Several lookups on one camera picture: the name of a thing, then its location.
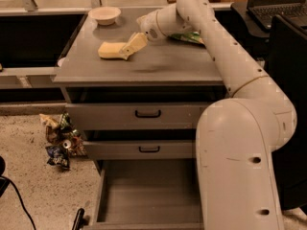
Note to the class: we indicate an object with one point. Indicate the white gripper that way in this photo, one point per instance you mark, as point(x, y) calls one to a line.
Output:
point(149, 25)

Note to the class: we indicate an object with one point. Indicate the yellow sponge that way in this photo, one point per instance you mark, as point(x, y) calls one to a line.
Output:
point(112, 50)

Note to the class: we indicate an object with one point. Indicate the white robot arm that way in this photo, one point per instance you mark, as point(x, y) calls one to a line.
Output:
point(237, 135)

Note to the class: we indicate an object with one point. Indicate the grey drawer cabinet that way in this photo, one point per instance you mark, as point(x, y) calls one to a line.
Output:
point(164, 63)

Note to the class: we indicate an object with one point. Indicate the grey top drawer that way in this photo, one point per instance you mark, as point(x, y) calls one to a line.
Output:
point(151, 107)

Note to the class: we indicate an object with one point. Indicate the grey drawer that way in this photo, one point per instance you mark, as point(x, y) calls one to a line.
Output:
point(151, 107)
point(141, 144)
point(148, 195)

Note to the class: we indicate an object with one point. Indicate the grey middle drawer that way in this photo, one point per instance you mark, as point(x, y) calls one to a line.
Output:
point(141, 144)

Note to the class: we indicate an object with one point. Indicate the grey bottom drawer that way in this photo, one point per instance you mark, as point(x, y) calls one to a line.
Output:
point(148, 195)

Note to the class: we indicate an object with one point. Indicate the white bowl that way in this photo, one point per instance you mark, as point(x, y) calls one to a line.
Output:
point(105, 15)

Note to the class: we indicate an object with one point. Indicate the green snack bag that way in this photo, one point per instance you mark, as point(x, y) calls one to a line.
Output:
point(191, 37)

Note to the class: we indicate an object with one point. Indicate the pile of snack wrappers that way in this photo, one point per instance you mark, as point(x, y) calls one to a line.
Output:
point(62, 132)

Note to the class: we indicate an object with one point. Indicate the black laptop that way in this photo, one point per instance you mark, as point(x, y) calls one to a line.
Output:
point(262, 11)

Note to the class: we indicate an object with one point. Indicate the blue snack bag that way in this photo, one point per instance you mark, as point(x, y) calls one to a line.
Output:
point(58, 156)

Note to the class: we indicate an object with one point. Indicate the black office chair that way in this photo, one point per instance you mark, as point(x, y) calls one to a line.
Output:
point(287, 65)

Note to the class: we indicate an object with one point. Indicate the black handle bottom edge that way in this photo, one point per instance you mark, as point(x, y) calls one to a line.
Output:
point(78, 221)

